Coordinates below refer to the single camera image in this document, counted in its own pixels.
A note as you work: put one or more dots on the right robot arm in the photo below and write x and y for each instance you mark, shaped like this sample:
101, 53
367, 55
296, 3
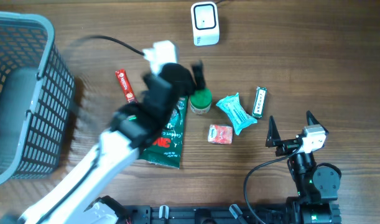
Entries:
317, 184

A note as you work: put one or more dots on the white barcode scanner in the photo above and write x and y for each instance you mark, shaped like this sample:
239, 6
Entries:
205, 23

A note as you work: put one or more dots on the green white gum pack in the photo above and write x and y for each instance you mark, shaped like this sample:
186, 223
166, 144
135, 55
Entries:
259, 102

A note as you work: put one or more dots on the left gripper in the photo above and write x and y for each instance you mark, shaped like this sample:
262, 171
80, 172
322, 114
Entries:
201, 78

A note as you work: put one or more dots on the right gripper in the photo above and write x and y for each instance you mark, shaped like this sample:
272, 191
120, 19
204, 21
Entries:
273, 140

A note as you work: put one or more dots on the red tissue packet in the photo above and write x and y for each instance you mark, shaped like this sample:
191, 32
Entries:
220, 134

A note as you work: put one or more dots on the green 3M glove package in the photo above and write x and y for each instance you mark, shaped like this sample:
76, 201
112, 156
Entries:
167, 149

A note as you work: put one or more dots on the grey plastic mesh basket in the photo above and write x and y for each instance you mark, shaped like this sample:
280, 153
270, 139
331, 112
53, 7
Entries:
36, 92

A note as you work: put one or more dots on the green lid jar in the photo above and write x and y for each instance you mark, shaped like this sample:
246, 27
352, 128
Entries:
200, 101

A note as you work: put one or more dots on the teal wet wipes pack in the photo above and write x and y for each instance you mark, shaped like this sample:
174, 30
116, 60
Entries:
238, 116

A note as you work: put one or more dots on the red coffee stick sachet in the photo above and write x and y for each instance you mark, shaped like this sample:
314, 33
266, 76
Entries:
125, 85

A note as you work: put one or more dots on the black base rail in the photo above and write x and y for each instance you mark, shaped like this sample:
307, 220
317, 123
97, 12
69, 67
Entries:
272, 213

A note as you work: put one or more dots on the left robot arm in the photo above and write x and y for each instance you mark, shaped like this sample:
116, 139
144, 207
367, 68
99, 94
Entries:
133, 128

